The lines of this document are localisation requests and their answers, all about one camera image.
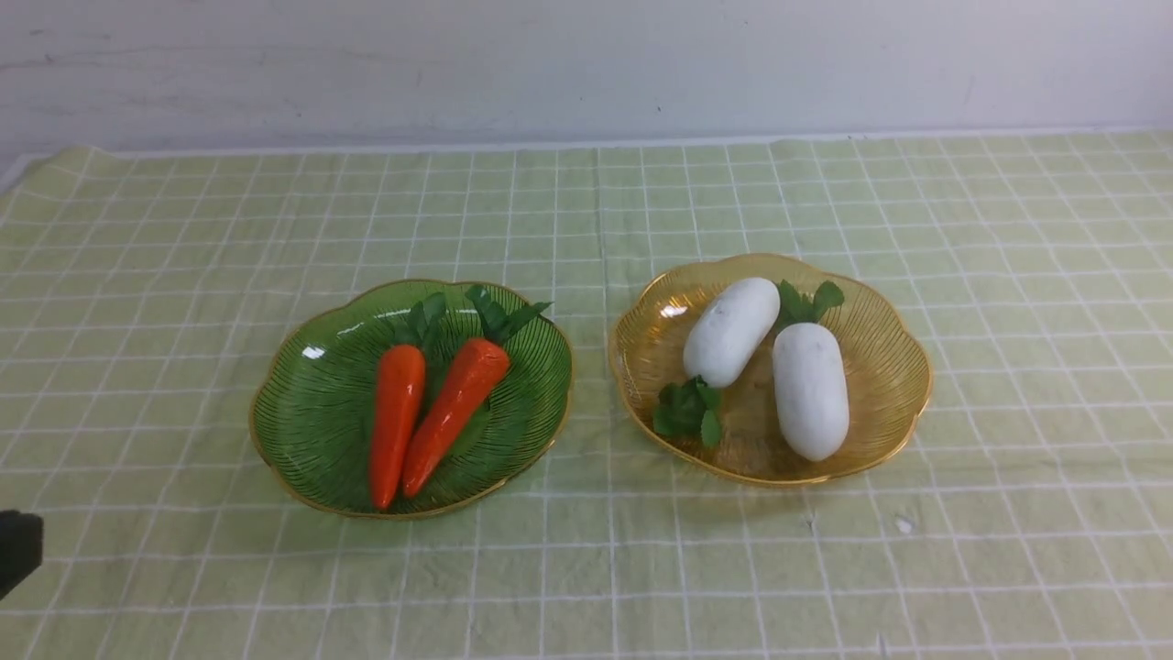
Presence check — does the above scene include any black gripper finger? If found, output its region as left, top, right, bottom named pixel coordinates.
left=0, top=511, right=45, bottom=599

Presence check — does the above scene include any orange toy carrot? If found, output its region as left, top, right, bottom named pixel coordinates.
left=401, top=284, right=552, bottom=499
left=367, top=292, right=447, bottom=512

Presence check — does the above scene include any white toy radish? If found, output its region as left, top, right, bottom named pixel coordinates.
left=652, top=277, right=781, bottom=447
left=772, top=280, right=850, bottom=461

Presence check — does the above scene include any green ribbed plastic plate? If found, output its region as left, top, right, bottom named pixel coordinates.
left=250, top=280, right=574, bottom=519

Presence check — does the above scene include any amber ribbed plastic plate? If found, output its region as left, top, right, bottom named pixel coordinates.
left=608, top=252, right=934, bottom=489

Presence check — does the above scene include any green checkered tablecloth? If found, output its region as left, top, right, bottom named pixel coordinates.
left=1, top=132, right=1172, bottom=659

